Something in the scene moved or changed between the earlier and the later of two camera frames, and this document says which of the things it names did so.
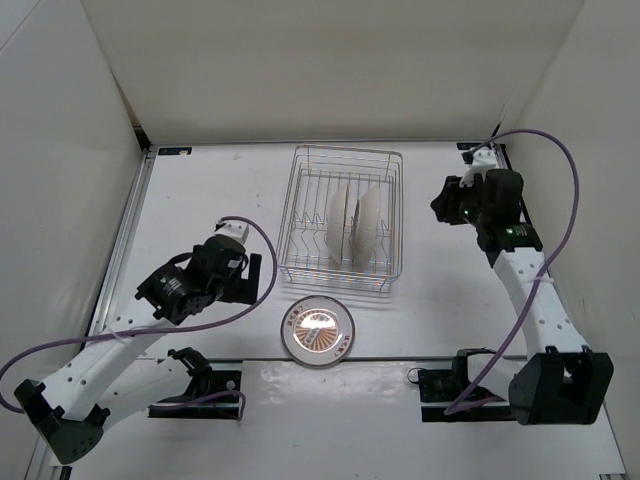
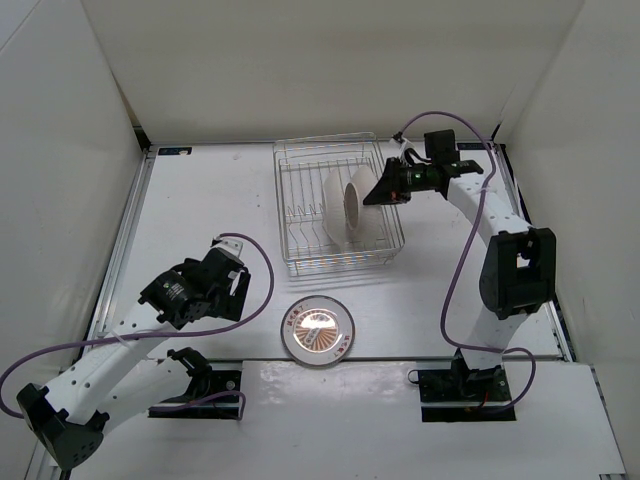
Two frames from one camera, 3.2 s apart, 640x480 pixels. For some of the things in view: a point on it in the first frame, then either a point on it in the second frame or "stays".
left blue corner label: (183, 151) stays
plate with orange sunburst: (317, 330) stays
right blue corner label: (467, 145) stays
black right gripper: (444, 204) to (389, 189)
